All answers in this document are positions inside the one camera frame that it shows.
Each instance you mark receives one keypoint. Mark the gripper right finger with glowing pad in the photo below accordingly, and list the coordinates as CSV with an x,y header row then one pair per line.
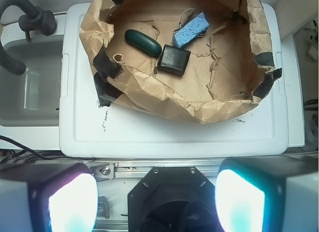
x,y
268,194

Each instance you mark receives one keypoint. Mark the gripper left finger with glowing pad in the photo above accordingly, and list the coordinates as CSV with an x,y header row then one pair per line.
x,y
47,198

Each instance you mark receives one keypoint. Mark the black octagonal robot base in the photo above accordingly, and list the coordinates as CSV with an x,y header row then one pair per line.
x,y
173,199

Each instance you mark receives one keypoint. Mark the blue sponge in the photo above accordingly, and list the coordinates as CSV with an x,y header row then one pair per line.
x,y
190,31

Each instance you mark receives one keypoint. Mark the white plastic bin lid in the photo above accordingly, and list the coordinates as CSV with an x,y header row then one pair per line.
x,y
87,129

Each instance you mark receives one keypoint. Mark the grey sink basin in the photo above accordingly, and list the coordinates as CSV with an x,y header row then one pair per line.
x,y
32,99

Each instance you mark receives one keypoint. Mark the crumpled brown paper bag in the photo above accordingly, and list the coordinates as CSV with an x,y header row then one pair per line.
x,y
199,61

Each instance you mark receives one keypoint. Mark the black square box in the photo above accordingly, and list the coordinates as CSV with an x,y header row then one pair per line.
x,y
173,60

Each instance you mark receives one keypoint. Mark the dark green oval case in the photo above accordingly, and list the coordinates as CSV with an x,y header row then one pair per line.
x,y
143,42

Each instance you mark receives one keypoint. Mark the black faucet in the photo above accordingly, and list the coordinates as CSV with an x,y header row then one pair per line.
x,y
34,18

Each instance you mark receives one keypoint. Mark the metal binder clip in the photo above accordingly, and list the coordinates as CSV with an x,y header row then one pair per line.
x,y
185,17

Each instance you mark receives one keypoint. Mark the aluminium rail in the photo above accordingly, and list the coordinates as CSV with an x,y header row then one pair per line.
x,y
118,169

